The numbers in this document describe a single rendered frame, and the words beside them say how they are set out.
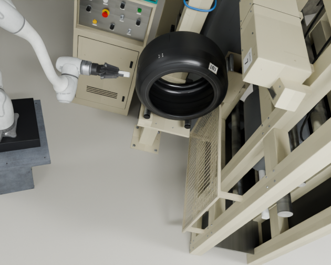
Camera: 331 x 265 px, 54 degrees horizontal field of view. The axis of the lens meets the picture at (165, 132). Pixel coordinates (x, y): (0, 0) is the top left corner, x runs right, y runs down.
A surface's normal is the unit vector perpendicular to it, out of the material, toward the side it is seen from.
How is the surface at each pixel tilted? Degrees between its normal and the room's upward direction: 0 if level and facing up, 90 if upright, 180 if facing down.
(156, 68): 60
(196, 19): 90
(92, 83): 90
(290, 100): 72
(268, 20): 0
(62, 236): 0
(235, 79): 90
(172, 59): 47
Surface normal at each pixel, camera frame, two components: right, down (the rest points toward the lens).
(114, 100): -0.11, 0.80
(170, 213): 0.25, -0.54
